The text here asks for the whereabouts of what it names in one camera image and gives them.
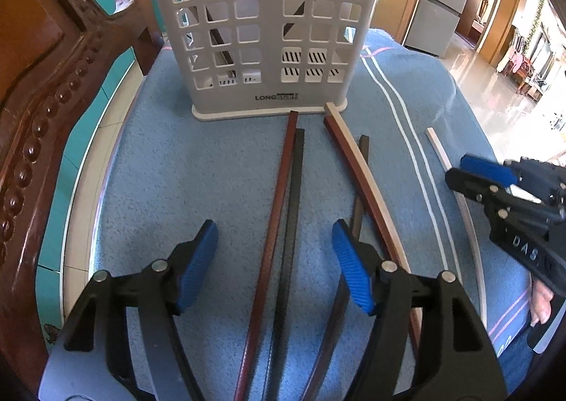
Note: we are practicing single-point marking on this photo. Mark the blue striped towel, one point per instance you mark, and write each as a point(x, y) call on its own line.
point(177, 171)

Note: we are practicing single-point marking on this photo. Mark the white plastic utensil holder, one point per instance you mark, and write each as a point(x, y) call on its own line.
point(265, 98)

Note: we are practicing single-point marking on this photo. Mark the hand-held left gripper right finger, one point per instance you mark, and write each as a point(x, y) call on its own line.
point(353, 268)

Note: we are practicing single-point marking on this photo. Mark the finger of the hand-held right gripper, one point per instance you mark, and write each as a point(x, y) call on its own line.
point(486, 168)
point(468, 184)

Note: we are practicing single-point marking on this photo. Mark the person's leg in jeans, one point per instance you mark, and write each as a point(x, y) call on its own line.
point(515, 365)

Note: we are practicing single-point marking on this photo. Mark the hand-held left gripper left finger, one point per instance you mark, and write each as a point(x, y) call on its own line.
point(199, 268)

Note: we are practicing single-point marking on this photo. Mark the person's right hand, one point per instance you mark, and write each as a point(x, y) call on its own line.
point(540, 303)

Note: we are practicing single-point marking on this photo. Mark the carved wooden chair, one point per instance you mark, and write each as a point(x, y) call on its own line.
point(44, 95)

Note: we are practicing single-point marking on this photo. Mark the red-brown chopstick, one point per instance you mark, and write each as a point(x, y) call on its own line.
point(349, 167)
point(276, 215)

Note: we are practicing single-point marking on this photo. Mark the grey refrigerator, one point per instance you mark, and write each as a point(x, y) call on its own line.
point(435, 16)

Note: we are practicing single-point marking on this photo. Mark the dark brown chopstick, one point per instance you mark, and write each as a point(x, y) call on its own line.
point(365, 146)
point(219, 45)

